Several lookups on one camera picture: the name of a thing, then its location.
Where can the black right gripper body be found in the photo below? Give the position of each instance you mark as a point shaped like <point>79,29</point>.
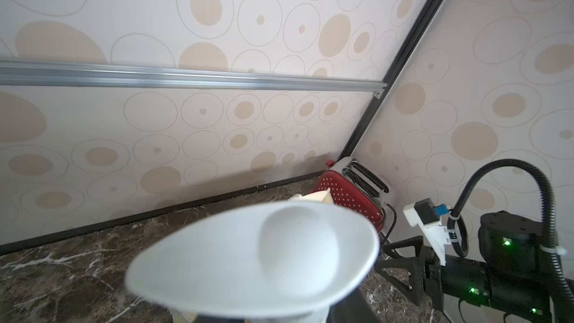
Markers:
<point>464,279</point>

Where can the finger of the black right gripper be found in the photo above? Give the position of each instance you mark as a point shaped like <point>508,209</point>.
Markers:
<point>406,275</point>
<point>391,249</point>

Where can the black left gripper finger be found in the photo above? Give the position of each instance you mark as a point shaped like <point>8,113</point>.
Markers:
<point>353,309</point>

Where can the yellow pump dish soap bottle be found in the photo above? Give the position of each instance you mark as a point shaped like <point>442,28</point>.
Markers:
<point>287,261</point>

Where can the cream starry night tote bag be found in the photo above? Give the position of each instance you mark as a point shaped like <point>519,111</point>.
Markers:
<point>316,197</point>

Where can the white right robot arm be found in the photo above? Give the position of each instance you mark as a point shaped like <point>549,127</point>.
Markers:
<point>511,277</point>

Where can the red and silver toaster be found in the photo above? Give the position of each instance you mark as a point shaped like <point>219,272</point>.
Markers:
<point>354,186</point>

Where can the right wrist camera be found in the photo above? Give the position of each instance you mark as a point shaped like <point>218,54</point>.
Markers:
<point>424,215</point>

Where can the silver horizontal back rail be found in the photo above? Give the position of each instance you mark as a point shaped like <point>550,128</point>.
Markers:
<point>52,74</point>

